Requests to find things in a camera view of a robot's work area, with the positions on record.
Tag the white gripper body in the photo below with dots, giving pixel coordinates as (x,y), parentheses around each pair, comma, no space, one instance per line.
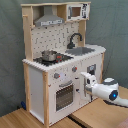
(87,82)

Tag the black toy faucet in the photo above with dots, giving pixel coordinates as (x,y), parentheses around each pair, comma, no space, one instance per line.
(72,42)

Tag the white oven door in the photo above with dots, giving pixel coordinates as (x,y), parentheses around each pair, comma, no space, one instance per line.
(63,100)

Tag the toy microwave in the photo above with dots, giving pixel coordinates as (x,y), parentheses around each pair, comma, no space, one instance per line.
(78,11)

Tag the small metal pot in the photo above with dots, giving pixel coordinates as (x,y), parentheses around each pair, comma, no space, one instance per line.
(49,55)

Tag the wooden toy kitchen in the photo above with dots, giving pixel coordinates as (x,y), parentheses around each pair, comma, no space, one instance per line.
(39,78)

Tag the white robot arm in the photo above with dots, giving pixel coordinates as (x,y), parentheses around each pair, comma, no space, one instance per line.
(108,90)

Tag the grey toy sink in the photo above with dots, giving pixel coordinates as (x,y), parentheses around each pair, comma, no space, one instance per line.
(79,51)

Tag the black toy stovetop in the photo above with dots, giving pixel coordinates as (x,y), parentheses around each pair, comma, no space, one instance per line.
(59,58)

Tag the grey range hood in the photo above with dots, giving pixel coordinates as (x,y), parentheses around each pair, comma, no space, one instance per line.
(48,18)

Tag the right red stove knob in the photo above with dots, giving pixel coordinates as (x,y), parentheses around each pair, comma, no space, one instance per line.
(74,69)

